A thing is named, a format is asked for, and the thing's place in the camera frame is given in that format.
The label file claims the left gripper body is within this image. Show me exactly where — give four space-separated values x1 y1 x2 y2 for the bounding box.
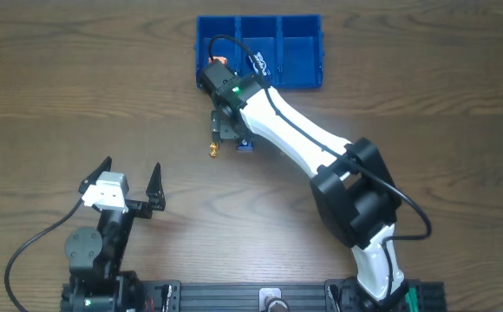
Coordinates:
125 199 154 220

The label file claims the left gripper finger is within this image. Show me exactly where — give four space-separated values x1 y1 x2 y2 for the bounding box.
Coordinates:
145 162 167 212
78 156 114 194

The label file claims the mounting rail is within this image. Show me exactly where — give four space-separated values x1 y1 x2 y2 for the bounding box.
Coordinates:
60 279 447 312

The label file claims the blue tray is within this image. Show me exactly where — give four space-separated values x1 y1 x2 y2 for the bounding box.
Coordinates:
194 14 325 91

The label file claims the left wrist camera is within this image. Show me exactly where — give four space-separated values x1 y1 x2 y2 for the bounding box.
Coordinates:
81 171 130 214

